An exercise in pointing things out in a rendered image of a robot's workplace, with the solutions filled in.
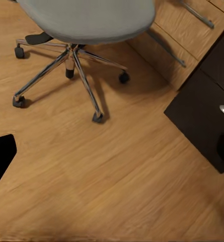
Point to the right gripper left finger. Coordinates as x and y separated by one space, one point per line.
8 151

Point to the cabinet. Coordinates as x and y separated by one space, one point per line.
182 36
198 109

